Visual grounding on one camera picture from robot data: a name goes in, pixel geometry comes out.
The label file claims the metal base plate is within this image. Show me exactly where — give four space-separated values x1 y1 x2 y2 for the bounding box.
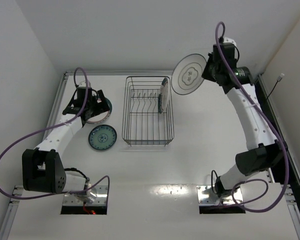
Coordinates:
62 185 108 207
196 185 236 207

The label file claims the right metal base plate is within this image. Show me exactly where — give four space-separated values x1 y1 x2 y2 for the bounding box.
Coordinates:
196 185 236 207

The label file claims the purple cable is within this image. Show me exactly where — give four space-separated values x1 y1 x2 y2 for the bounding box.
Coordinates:
0 66 111 200
216 21 290 213

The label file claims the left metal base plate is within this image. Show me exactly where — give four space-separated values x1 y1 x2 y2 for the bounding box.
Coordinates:
62 185 108 207

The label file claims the black cable white plug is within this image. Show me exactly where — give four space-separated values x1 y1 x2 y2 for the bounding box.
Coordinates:
254 72 285 118

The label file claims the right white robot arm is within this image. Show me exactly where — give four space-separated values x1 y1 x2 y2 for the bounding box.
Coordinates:
202 42 287 197

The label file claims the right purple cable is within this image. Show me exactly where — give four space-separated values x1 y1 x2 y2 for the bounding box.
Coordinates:
216 21 290 213

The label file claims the aluminium table frame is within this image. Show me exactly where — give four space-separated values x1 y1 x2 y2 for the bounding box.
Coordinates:
0 70 300 240

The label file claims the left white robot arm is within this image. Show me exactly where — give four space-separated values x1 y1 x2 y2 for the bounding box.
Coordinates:
22 86 110 199

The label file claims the grey wire dish rack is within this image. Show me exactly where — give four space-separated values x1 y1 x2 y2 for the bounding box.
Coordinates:
121 75 175 147

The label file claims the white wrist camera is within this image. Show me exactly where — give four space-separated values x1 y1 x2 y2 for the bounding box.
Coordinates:
79 80 91 88
223 37 237 47

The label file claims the white plate grey rim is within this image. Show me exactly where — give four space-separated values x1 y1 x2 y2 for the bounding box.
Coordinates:
171 53 207 96

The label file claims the green red rimmed plate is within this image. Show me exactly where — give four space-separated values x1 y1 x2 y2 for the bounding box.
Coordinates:
158 77 170 114
87 98 113 124

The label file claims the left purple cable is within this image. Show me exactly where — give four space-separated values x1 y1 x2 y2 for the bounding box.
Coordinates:
0 66 111 200

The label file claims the blue floral green plate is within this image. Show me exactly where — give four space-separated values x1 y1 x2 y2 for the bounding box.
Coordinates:
88 124 118 151

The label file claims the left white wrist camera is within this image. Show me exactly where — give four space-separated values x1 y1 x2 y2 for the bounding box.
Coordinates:
79 80 91 88

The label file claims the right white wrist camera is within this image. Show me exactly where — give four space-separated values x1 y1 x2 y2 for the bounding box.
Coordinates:
223 37 237 47

